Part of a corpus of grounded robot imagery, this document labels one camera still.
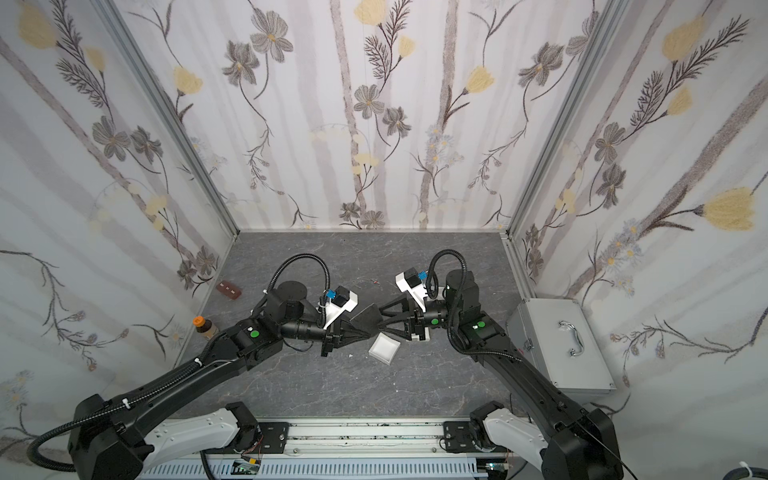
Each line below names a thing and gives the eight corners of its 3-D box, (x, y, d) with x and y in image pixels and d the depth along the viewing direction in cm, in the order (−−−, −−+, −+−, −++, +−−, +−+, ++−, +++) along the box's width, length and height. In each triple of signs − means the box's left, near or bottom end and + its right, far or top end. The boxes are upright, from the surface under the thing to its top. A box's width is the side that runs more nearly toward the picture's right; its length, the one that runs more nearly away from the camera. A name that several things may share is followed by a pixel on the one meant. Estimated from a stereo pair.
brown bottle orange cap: (203, 341, 93) (188, 328, 86) (208, 330, 96) (193, 316, 89) (218, 341, 93) (204, 328, 86) (222, 330, 96) (209, 316, 89)
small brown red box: (217, 289, 105) (214, 285, 103) (226, 282, 107) (223, 278, 105) (234, 301, 102) (231, 297, 100) (243, 293, 104) (240, 289, 102)
